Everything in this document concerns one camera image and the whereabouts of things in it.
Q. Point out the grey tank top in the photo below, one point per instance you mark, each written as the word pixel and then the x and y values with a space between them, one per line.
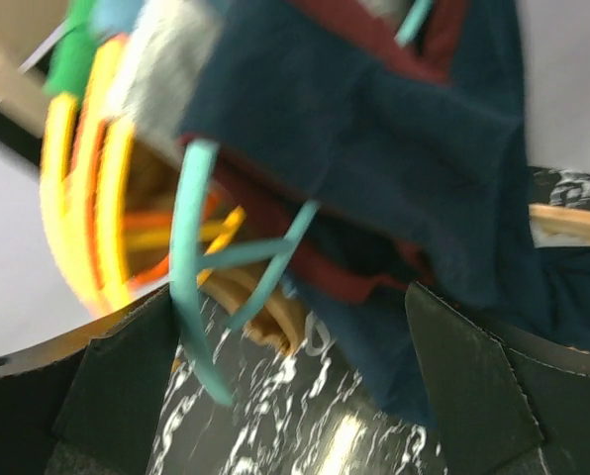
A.
pixel 167 46

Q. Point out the black marble mat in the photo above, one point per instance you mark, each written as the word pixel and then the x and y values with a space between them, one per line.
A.
pixel 300 414

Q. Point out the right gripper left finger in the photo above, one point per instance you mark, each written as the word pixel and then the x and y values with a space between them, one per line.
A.
pixel 88 401

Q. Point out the wooden clothes rack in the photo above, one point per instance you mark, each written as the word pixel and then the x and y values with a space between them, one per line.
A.
pixel 25 27

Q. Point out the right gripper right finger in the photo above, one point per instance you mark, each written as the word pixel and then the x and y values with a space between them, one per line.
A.
pixel 505 400

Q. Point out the navy garment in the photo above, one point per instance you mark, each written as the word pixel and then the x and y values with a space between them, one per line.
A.
pixel 417 157

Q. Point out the yellow hanger left group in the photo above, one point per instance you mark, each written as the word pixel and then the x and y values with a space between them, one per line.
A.
pixel 84 170

